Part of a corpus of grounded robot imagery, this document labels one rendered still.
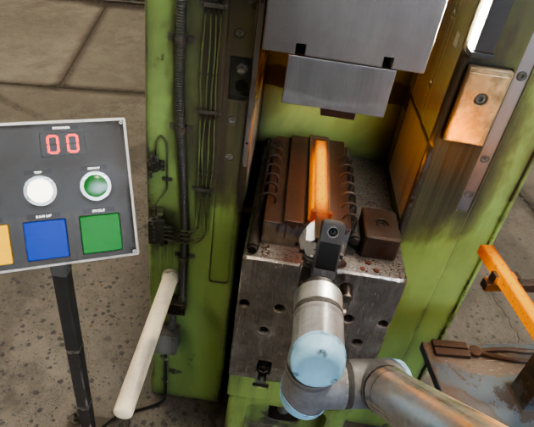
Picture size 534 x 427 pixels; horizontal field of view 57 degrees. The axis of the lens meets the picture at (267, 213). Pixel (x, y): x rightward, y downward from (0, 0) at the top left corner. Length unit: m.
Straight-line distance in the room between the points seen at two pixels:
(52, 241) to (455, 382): 0.90
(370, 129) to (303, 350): 0.89
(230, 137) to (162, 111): 0.17
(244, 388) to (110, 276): 1.09
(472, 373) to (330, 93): 0.71
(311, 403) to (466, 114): 0.68
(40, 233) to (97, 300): 1.29
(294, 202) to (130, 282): 1.32
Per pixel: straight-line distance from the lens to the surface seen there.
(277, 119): 1.53
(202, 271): 1.46
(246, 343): 1.35
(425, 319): 1.59
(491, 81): 1.15
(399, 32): 0.95
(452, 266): 1.45
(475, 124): 1.18
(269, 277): 1.16
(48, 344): 2.18
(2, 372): 2.15
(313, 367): 0.84
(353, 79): 0.96
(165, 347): 1.66
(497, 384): 1.28
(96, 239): 1.04
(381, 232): 1.18
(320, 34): 0.94
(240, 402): 1.58
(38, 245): 1.04
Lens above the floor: 1.67
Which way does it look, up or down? 36 degrees down
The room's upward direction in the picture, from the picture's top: 9 degrees clockwise
